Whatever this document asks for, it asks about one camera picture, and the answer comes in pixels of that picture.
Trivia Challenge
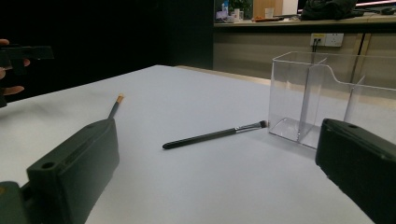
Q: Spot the light wooden table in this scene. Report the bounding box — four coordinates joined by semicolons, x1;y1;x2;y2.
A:
174;64;272;87

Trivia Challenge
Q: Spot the dark bag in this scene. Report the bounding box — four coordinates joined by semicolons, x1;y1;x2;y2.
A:
300;0;364;21

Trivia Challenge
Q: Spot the green potted plant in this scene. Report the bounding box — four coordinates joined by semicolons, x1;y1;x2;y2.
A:
228;0;253;20

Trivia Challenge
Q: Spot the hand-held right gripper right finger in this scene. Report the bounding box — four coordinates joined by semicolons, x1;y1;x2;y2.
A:
315;118;396;224

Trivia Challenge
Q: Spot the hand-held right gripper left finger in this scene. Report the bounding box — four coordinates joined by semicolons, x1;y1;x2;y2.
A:
26;117;121;224

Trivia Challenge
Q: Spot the white table mat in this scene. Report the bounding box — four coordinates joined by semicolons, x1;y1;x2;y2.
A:
0;64;396;224

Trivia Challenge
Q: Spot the white wall socket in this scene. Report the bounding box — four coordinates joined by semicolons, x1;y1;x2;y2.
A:
309;33;346;48

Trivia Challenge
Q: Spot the clear acrylic organizer box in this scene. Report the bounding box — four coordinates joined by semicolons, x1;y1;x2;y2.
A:
268;50;396;150

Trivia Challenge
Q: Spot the brass vertical wall strip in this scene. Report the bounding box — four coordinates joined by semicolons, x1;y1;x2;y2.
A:
349;33;374;84

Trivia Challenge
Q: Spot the wooden counter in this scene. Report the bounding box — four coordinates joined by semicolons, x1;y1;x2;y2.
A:
213;14;396;34

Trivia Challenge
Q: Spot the black makeup brush silver ferrule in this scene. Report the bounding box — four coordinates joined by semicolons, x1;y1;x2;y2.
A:
162;119;269;150

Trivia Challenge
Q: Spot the orange-tipped black makeup brush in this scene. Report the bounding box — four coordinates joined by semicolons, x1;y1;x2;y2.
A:
106;92;125;120

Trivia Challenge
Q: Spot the black curtain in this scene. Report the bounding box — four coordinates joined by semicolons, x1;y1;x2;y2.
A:
0;0;215;104

